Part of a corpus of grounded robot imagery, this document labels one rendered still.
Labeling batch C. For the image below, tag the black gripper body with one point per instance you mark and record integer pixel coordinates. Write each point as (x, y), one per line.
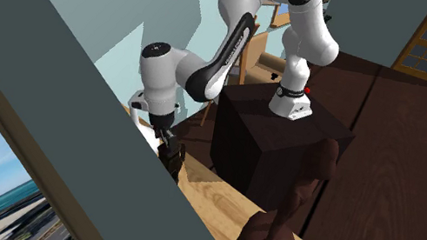
(162, 120)

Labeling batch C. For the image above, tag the white curved object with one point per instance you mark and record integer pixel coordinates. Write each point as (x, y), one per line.
(142, 127)

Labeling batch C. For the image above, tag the light wooden table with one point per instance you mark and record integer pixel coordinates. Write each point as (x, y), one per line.
(216, 210)

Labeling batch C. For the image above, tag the dark robot stand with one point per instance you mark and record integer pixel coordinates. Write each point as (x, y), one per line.
(269, 145)

